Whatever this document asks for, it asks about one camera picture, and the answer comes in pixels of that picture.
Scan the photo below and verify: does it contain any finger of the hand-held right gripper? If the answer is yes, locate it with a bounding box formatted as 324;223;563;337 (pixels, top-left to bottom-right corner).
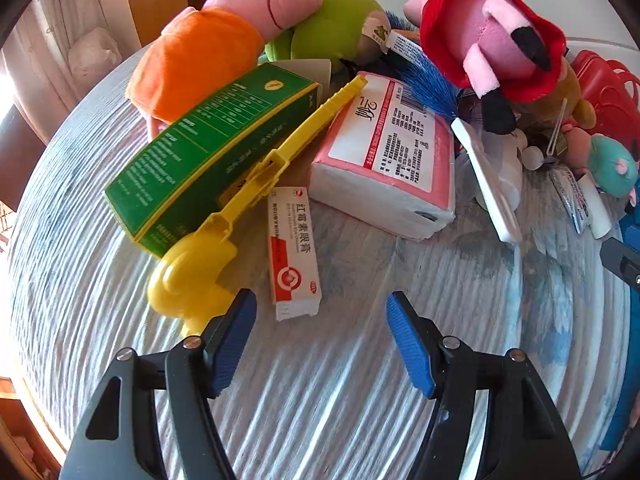
599;237;640;292

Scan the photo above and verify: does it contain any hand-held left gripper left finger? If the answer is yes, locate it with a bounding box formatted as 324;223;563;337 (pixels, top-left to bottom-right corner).
59;288;258;480

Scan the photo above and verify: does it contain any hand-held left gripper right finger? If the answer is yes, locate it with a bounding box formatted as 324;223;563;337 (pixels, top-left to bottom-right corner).
386;291;583;480

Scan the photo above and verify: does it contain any blue plastic storage bin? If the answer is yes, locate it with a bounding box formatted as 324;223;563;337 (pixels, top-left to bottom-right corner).
600;212;640;453

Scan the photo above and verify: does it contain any white red ointment box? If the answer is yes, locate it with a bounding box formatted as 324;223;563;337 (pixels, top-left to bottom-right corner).
267;186;322;322

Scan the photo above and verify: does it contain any grey marbled desktop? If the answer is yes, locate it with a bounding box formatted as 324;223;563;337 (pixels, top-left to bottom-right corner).
7;35;636;480

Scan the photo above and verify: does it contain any white printed tube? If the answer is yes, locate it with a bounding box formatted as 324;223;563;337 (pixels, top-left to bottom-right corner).
550;167;614;239

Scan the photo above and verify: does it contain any yellow plastic toy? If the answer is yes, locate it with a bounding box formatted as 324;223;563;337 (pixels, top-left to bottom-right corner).
147;74;369;339

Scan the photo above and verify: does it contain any small pig plush teal dress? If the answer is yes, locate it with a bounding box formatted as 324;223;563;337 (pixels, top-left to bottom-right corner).
560;125;640;199

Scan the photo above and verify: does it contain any white flat plastic stick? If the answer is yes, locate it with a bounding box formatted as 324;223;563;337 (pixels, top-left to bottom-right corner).
450;117;524;244

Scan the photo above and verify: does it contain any red plastic basket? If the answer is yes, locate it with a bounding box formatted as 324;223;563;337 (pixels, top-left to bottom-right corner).
570;49;640;129

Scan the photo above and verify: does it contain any pink tissue packet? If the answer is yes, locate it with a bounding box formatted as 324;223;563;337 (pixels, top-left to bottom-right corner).
307;71;457;241

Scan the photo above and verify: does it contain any brown plush toy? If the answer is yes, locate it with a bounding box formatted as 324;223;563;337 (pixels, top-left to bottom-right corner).
515;60;597;132

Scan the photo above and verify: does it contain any green cardboard box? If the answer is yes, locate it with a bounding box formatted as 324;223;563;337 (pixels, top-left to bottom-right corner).
104;64;323;259

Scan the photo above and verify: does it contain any blue bristle brush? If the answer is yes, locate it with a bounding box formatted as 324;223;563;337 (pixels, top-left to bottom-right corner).
385;10;464;117

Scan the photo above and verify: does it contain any pig plush in red dress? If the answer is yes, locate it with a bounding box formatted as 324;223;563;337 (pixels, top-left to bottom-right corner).
404;0;569;136

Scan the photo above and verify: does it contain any pig plush in orange dress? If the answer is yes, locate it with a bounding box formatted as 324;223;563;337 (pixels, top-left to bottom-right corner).
125;0;323;142

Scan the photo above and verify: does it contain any large green plush toy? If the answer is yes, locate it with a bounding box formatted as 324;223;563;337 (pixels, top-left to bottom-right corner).
264;0;397;74

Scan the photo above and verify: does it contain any beige curtain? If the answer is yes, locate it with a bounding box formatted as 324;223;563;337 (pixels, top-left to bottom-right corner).
10;0;147;128

